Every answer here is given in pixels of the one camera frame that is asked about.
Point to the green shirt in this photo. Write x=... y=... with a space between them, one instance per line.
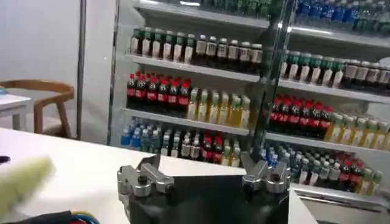
x=21 y=182

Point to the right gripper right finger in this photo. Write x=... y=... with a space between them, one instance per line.
x=271 y=179

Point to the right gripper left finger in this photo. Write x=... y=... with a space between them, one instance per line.
x=143 y=179

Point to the small white side table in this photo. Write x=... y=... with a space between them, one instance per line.
x=13 y=105

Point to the dark metal pole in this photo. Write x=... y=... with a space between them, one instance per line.
x=271 y=79

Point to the wooden chair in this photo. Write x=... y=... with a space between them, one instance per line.
x=45 y=94

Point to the drinks shelf with bottles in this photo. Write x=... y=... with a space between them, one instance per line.
x=329 y=115
x=189 y=91

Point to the grey metal pole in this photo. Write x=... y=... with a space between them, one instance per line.
x=81 y=67

